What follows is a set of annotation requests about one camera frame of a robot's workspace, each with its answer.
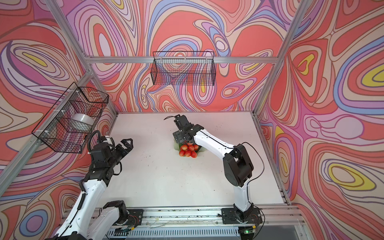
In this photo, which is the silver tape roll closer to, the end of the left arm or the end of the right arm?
the end of the left arm

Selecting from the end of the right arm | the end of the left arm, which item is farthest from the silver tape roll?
the end of the right arm

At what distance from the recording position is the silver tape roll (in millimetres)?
715
